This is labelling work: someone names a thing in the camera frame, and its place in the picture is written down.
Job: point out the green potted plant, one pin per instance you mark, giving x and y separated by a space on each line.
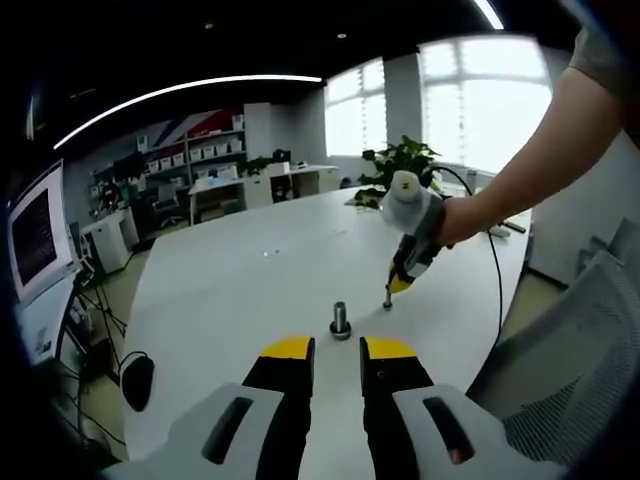
400 165

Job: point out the shelf with white bins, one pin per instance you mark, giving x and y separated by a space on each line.
200 150

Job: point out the person's grey shirt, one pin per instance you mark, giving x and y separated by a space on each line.
610 65

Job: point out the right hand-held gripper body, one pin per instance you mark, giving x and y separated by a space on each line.
412 212

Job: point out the metal threaded stud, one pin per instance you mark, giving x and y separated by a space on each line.
340 312

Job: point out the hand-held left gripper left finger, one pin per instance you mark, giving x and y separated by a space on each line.
280 395

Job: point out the office window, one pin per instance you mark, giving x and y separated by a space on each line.
495 110
357 115

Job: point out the white office desk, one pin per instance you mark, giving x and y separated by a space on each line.
250 187

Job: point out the black tripod stand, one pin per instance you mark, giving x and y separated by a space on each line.
102 315

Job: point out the white floor cabinet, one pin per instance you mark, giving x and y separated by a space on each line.
110 242

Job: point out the ceiling light strip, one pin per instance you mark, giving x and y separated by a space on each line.
489 14
175 91

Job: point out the open white laptop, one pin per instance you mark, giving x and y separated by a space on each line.
35 235

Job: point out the grey mesh office chair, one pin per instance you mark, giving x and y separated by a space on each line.
575 360

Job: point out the small metal bolt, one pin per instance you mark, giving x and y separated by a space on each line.
387 301

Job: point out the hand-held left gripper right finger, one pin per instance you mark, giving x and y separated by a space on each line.
395 390

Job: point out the black computer mouse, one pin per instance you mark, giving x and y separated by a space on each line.
136 382

